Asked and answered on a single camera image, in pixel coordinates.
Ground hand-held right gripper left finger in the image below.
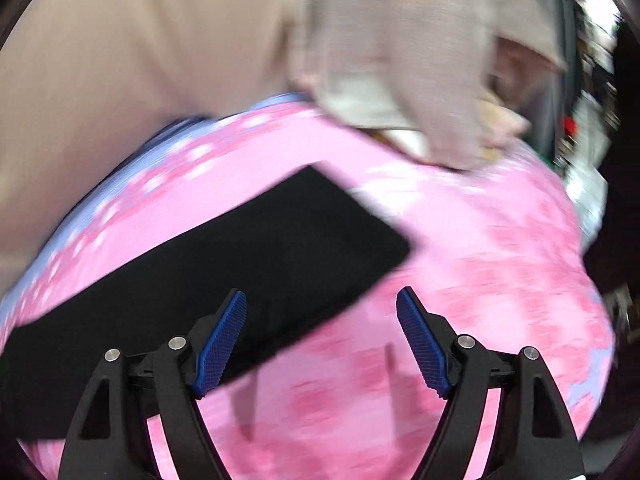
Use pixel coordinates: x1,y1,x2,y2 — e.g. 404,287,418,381
57,289,248,480

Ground black pants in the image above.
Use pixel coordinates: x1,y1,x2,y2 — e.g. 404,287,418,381
0,161,412,443

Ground cluttered shelf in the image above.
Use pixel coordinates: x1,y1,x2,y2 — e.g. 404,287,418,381
537,0,628,241

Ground grey checked cloth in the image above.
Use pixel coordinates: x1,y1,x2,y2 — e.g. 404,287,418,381
287,0,568,172

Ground pink floral blanket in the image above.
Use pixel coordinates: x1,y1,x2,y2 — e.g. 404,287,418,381
0,92,618,480

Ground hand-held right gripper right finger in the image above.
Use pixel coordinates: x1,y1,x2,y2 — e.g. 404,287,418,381
395,286,587,480

